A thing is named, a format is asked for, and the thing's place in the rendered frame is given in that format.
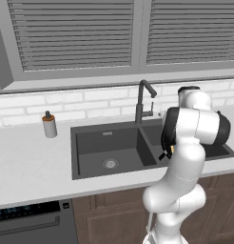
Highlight dark grey double sink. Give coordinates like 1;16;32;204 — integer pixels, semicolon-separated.
69;117;234;181

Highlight dark grey tap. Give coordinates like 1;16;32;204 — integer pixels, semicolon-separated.
134;79;158;125

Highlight grey soap dispenser bottle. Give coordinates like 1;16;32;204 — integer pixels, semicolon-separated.
42;110;58;139

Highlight grey window with blinds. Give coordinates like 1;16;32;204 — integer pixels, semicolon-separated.
0;0;234;94

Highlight brown cupboard door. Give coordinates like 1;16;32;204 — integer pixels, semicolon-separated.
71;186;155;244
179;173;234;244

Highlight grey dishwasher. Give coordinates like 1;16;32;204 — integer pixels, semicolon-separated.
0;198;79;244

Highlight grey wall cupboard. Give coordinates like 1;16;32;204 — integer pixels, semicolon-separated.
0;12;14;92

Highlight dishwasher handle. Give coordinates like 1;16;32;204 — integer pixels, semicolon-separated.
0;215;61;237

